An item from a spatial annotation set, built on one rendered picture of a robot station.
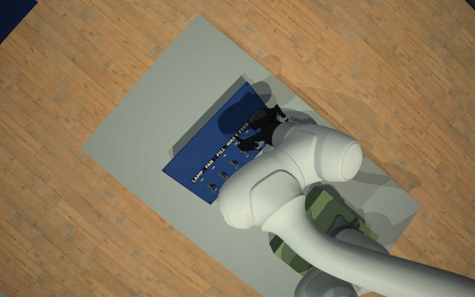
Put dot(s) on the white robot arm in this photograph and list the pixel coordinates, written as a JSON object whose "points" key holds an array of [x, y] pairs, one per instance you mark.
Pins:
{"points": [[267, 192]]}

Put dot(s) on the blue switch panel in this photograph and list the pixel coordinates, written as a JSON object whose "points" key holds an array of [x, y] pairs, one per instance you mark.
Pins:
{"points": [[212, 156]]}

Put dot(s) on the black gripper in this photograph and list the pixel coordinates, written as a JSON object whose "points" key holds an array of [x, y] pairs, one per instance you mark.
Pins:
{"points": [[264, 136]]}

